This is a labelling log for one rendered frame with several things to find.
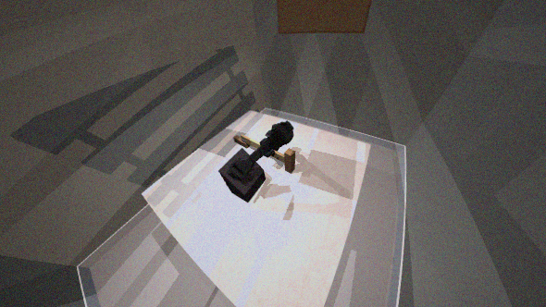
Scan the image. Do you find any long brown wooden rail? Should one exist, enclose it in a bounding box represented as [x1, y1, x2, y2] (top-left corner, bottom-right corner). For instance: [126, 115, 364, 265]
[240, 134, 285, 163]

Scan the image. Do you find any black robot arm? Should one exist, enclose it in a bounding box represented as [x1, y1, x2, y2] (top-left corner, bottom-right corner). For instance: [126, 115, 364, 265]
[227, 120, 294, 180]

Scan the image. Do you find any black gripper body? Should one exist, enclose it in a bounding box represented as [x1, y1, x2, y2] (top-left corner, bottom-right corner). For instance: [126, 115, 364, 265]
[264, 147, 276, 157]

